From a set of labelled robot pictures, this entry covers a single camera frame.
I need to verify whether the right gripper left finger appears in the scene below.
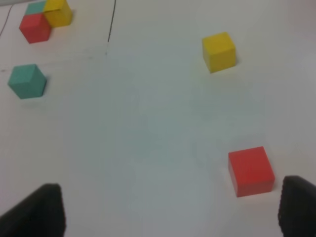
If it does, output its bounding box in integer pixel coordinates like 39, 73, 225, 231
0, 184, 66, 237

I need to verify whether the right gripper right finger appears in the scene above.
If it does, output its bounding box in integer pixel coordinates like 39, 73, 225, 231
277, 175, 316, 237

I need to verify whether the red template block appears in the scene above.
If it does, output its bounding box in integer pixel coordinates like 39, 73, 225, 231
19, 13, 52, 44

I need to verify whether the yellow template block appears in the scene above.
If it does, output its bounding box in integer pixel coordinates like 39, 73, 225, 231
43, 0, 73, 28

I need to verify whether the green template block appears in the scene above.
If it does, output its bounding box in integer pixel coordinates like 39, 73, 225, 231
25, 0, 46, 15

